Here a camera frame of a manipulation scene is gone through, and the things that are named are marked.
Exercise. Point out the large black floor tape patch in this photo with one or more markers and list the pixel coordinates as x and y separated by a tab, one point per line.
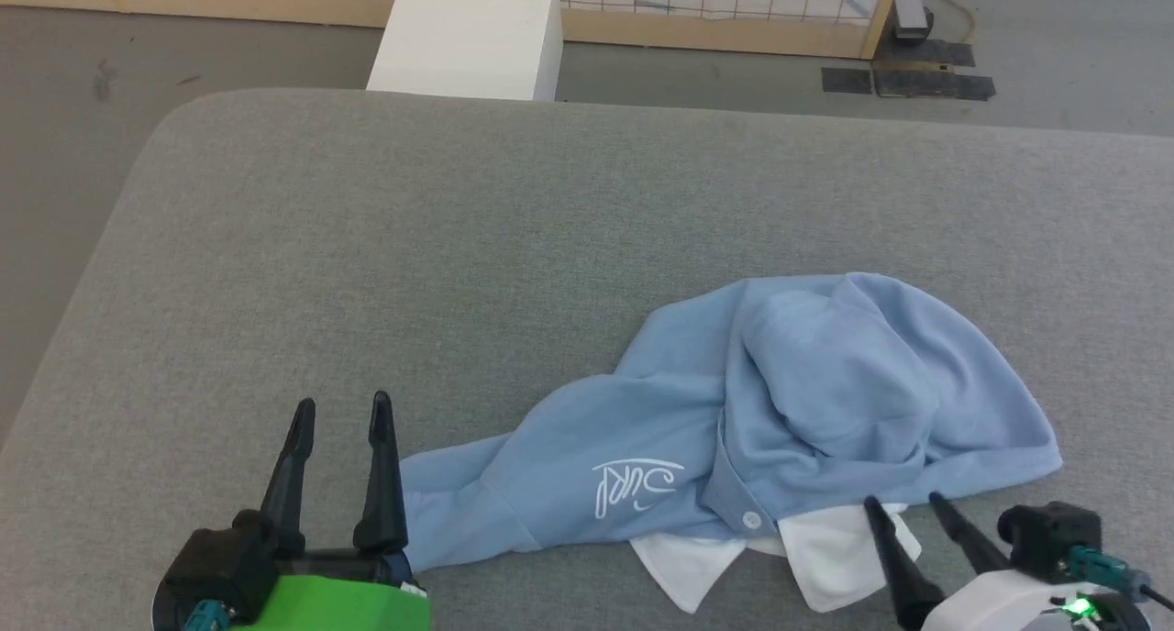
931	76

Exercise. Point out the light blue polo shirt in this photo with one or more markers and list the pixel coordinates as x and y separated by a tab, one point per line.
807	402

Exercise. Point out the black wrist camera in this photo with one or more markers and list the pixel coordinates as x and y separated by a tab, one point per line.
1050	535
215	567

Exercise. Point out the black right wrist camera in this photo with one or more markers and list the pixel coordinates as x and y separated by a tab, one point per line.
1050	535

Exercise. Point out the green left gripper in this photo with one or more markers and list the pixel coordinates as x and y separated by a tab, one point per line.
339	603

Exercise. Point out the small black floor tape patch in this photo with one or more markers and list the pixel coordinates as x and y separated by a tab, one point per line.
846	81

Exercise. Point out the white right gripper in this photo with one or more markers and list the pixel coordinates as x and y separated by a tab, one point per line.
991	608

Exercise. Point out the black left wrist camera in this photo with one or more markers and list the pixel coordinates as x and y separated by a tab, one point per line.
215	567

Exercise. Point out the grey metal panel foot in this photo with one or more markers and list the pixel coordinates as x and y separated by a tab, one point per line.
911	12

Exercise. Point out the white box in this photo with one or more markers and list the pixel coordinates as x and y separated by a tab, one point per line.
468	35

